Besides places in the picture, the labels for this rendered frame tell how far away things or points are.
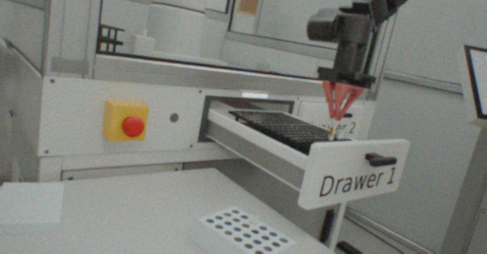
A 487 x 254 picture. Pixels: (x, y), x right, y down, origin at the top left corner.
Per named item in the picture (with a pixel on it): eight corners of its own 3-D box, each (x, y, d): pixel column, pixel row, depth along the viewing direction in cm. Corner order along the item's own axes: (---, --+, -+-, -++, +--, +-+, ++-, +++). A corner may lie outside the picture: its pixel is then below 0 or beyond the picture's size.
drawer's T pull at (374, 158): (396, 165, 65) (398, 157, 65) (374, 168, 61) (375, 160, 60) (379, 157, 68) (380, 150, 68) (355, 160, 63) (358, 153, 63)
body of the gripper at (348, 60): (355, 81, 67) (365, 42, 66) (314, 74, 75) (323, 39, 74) (375, 87, 71) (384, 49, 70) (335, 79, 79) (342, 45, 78)
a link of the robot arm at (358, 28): (368, 11, 67) (379, 18, 71) (335, 9, 71) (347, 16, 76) (359, 48, 68) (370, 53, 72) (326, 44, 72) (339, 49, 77)
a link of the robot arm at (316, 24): (379, -20, 70) (386, 14, 76) (326, -20, 77) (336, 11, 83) (353, 24, 66) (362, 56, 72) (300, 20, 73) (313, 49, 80)
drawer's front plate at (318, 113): (356, 138, 120) (364, 106, 118) (297, 141, 102) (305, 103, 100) (352, 137, 122) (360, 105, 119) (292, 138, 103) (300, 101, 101)
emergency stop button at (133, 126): (144, 138, 67) (148, 117, 66) (123, 138, 64) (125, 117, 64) (138, 133, 69) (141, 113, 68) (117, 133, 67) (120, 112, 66)
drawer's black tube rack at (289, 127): (345, 166, 80) (351, 139, 79) (288, 173, 69) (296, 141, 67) (277, 135, 97) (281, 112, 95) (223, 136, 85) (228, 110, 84)
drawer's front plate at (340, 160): (396, 190, 76) (411, 141, 74) (303, 211, 58) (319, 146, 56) (389, 187, 78) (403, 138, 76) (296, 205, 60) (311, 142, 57)
